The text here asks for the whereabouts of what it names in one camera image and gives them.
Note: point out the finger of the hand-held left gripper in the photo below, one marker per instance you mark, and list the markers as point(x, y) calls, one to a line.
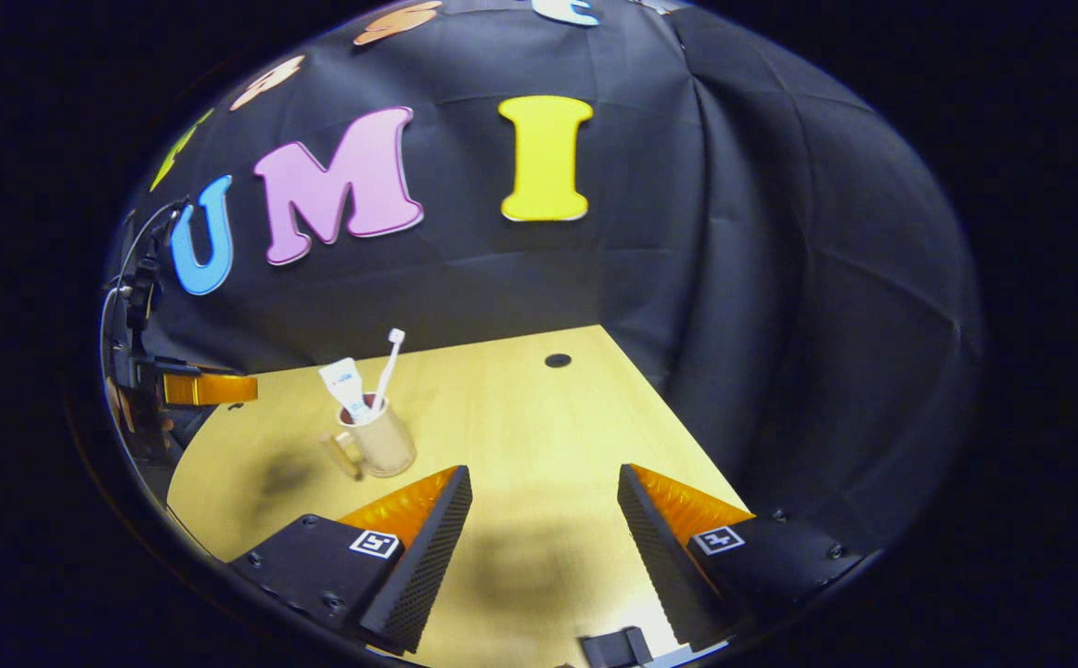
point(214, 388)

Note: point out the black backdrop cloth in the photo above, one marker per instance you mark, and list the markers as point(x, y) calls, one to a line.
point(687, 278)

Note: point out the pink toothbrush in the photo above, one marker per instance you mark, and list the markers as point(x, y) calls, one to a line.
point(388, 366)

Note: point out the white toothpaste tube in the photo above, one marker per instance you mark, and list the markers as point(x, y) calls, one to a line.
point(344, 385)

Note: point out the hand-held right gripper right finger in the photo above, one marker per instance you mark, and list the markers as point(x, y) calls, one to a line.
point(664, 561)

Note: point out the wooden desktop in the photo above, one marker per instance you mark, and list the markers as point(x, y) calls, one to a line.
point(520, 427)

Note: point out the beige cup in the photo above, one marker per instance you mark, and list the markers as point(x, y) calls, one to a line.
point(389, 450)

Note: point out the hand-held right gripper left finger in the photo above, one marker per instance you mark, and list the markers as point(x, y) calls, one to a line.
point(428, 557)

